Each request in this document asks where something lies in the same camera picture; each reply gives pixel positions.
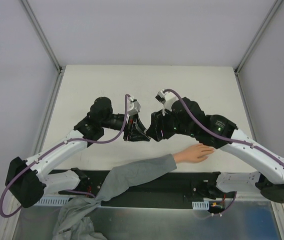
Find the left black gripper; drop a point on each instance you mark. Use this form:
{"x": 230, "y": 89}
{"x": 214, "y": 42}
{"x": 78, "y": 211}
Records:
{"x": 128, "y": 127}

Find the grey shirt sleeve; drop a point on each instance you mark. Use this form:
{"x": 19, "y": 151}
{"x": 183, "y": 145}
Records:
{"x": 73, "y": 222}

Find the aluminium frame post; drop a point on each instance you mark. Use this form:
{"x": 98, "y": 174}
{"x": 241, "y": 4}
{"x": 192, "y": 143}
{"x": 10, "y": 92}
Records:
{"x": 41, "y": 35}
{"x": 258, "y": 35}

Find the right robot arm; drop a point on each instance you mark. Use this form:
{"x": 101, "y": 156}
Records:
{"x": 185, "y": 117}

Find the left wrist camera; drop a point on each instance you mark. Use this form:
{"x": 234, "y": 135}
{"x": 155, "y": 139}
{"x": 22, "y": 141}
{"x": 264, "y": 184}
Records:
{"x": 134, "y": 106}

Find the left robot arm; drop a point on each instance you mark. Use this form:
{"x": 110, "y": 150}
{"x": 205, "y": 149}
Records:
{"x": 30, "y": 179}

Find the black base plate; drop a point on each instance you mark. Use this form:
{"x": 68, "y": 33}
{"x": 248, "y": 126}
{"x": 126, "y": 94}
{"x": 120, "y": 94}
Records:
{"x": 174, "y": 190}

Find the mannequin hand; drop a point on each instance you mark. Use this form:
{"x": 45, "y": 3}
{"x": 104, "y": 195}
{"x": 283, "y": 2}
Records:
{"x": 193, "y": 154}

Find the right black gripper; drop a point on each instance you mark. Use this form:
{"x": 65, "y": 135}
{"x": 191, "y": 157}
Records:
{"x": 164, "y": 125}

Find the right aluminium frame post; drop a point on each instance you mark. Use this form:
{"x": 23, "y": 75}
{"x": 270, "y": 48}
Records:
{"x": 258, "y": 35}

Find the left aluminium frame post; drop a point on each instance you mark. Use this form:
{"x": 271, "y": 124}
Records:
{"x": 41, "y": 35}

